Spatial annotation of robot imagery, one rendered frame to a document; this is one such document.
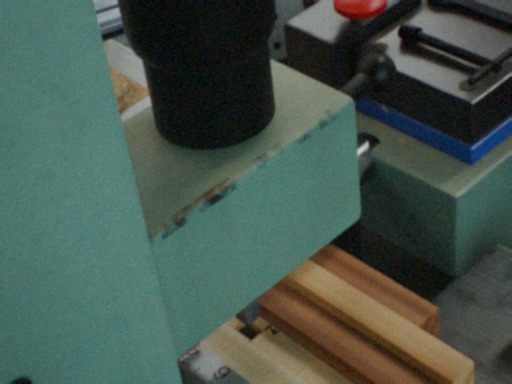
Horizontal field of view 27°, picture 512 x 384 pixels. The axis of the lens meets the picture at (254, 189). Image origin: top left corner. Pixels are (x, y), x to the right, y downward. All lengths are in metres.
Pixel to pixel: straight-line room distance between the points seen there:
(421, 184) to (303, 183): 0.15
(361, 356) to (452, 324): 0.09
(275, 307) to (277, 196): 0.10
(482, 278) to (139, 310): 0.29
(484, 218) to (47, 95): 0.36
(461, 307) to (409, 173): 0.08
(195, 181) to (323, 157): 0.06
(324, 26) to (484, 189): 0.13
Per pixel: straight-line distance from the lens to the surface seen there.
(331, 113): 0.45
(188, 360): 0.51
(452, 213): 0.58
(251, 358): 0.51
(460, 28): 0.63
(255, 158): 0.43
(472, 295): 0.60
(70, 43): 0.29
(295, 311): 0.53
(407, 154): 0.60
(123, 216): 0.33
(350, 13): 0.61
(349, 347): 0.51
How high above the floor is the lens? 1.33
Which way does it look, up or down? 40 degrees down
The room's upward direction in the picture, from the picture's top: 8 degrees counter-clockwise
